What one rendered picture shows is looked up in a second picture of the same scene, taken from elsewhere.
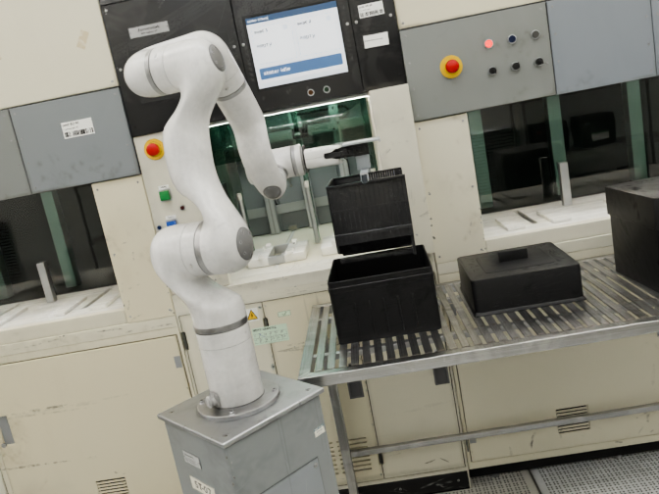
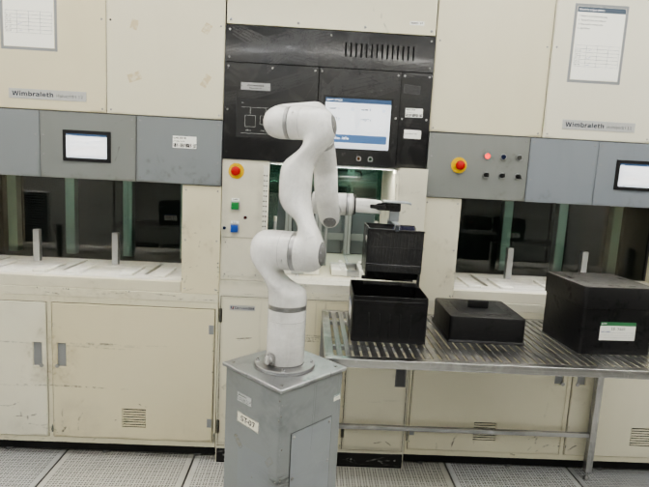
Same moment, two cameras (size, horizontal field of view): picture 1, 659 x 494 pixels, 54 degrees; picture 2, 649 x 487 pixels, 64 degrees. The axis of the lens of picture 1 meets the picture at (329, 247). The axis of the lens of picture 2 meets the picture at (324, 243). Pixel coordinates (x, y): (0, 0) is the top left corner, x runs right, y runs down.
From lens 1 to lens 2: 0.37 m
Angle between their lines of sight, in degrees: 7
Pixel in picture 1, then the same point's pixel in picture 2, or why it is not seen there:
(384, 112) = (408, 185)
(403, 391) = (371, 386)
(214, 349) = (281, 323)
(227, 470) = (276, 411)
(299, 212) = not seen: hidden behind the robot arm
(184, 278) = (272, 269)
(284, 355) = not seen: hidden behind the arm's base
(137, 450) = (161, 390)
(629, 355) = (532, 392)
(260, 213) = not seen: hidden behind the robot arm
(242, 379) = (295, 349)
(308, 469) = (324, 423)
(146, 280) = (204, 264)
